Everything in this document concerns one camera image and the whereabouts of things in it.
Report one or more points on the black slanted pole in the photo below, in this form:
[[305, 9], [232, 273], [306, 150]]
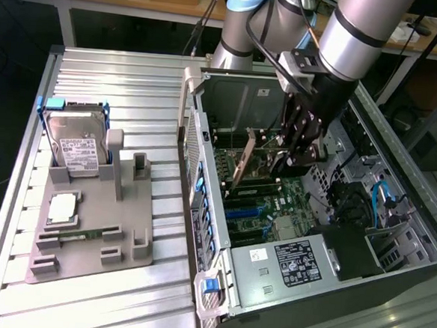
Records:
[[418, 46]]

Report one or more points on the silver chipset heat sink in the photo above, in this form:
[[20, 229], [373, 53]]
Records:
[[285, 228]]

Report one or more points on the green RAM stick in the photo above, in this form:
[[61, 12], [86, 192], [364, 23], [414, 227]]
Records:
[[82, 234]]

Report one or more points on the black RAM stick with label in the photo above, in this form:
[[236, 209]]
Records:
[[254, 192]]

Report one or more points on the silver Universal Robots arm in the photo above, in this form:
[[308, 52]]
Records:
[[355, 34]]

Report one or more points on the black open PC case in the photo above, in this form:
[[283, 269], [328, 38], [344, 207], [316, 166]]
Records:
[[382, 295]]

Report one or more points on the metal disk bay cage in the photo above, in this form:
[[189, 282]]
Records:
[[334, 172]]

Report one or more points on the black plastic shroud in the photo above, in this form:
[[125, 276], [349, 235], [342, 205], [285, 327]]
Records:
[[351, 252]]

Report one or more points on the black monitor with stand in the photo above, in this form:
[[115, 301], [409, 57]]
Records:
[[419, 24]]

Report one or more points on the hard disk drive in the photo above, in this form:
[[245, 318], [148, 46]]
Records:
[[54, 104]]

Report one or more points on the silver CPU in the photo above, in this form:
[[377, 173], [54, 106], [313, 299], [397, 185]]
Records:
[[62, 209]]

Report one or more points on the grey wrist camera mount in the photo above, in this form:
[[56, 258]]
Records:
[[298, 70]]

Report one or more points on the grey power supply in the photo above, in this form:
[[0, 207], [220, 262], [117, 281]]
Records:
[[262, 283]]

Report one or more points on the silver hard disk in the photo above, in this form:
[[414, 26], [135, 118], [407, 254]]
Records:
[[73, 142]]

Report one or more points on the green motherboard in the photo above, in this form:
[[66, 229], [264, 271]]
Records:
[[287, 206]]

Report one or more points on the grey parts rack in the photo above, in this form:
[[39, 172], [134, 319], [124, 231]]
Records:
[[91, 207]]

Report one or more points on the black expansion slot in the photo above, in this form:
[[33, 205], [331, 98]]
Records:
[[247, 238]]

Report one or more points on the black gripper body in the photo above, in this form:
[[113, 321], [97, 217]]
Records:
[[335, 97]]

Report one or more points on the thin locking lever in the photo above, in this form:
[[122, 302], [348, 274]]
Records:
[[232, 138]]

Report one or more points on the blue expansion slot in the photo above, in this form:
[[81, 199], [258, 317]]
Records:
[[243, 213]]

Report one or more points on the black graphics card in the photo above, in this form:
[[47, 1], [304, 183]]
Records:
[[244, 162]]

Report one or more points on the blue case latch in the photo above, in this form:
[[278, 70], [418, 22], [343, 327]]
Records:
[[209, 286]]

